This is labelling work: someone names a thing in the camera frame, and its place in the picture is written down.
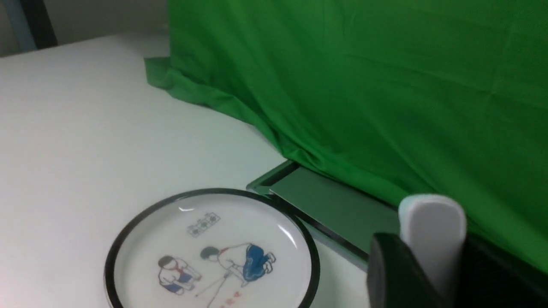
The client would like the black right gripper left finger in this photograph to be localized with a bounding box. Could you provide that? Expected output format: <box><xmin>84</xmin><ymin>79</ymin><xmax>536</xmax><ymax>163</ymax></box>
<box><xmin>367</xmin><ymin>233</ymin><xmax>447</xmax><ymax>308</ymax></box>

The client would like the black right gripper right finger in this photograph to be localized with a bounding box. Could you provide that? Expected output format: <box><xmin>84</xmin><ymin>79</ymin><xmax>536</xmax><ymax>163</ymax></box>
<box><xmin>454</xmin><ymin>235</ymin><xmax>548</xmax><ymax>308</ymax></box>

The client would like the green rectangular tray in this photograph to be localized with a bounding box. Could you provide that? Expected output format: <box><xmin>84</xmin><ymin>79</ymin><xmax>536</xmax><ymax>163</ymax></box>
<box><xmin>246</xmin><ymin>160</ymin><xmax>399</xmax><ymax>271</ymax></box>

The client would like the green backdrop cloth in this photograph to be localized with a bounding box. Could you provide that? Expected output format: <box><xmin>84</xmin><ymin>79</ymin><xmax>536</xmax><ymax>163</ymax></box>
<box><xmin>145</xmin><ymin>0</ymin><xmax>548</xmax><ymax>272</ymax></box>

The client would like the black-rimmed illustrated plate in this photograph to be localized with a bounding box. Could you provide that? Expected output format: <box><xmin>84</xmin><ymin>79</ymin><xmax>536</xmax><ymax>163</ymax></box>
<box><xmin>104</xmin><ymin>188</ymin><xmax>321</xmax><ymax>308</ymax></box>

